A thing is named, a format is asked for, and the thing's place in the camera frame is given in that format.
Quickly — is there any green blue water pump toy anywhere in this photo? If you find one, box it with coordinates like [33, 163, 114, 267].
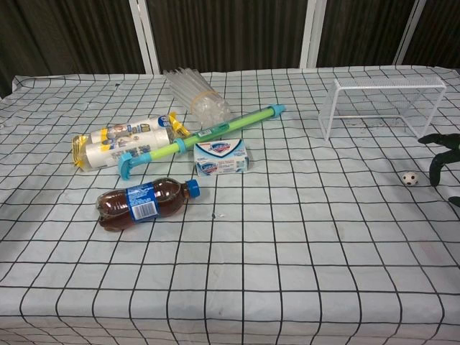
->
[118, 103, 286, 180]

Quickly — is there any white blue soap box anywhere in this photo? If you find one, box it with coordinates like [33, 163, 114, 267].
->
[193, 138, 253, 178]

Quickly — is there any white black grid tablecloth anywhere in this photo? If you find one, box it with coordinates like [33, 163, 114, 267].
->
[0, 65, 460, 345]

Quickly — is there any white partition frame post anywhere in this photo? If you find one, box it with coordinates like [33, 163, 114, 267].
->
[393, 0, 428, 65]
[298, 0, 326, 69]
[129, 0, 161, 75]

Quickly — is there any brown soda bottle blue cap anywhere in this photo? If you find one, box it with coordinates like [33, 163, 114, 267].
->
[95, 178, 201, 234]

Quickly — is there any white wire basket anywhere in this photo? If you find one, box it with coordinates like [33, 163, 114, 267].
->
[318, 77, 447, 142]

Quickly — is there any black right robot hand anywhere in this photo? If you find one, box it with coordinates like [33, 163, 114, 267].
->
[418, 132, 460, 206]

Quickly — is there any white yellow bag roll pack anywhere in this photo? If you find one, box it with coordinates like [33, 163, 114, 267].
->
[70, 111, 190, 173]

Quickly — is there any clear plastic tube bundle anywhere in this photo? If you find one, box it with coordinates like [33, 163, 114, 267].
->
[164, 66, 232, 128]

